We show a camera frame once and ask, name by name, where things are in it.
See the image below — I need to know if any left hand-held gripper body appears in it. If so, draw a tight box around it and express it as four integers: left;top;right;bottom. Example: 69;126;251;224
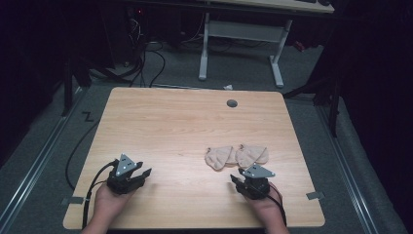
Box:
106;153;146;196

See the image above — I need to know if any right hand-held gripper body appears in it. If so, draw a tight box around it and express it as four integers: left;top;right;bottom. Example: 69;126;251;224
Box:
238;163;277;201

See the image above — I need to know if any person's left hand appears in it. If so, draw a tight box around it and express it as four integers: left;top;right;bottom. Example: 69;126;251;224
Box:
93;181;137;226

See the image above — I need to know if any person's right hand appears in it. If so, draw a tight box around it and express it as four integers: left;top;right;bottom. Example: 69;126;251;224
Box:
244;182;286;227

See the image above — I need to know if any beige sock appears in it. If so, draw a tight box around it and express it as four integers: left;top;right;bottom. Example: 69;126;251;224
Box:
235;143;270;169
205;145;237;172

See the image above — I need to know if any grey tape strip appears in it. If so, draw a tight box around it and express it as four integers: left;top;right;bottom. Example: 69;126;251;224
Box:
305;190;326;201
60;196;85;206

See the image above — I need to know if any black metal stand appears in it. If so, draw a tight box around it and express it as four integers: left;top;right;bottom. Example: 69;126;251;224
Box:
282;19;345;138
60;48;94;117

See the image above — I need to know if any white-legged desk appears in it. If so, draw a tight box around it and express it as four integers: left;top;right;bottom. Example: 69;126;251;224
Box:
142;0;336;90

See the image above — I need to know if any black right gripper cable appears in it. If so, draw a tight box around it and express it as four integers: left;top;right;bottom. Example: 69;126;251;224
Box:
259;181;288;227

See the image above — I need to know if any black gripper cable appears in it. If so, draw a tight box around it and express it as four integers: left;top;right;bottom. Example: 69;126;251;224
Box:
259;181;288;227
81;159;120;230

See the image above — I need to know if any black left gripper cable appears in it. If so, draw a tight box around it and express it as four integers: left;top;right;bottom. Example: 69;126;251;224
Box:
81;159;120;230

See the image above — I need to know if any black floor cable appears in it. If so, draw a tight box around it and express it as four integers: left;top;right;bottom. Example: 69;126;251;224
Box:
64;119;101;191

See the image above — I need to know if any aluminium floor rail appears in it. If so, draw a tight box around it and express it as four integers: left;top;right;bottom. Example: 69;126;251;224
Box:
0;86;86;234
316;105;382;234

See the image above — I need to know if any bundle of black cables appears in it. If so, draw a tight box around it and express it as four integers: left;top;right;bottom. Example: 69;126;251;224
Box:
87;13;168;89

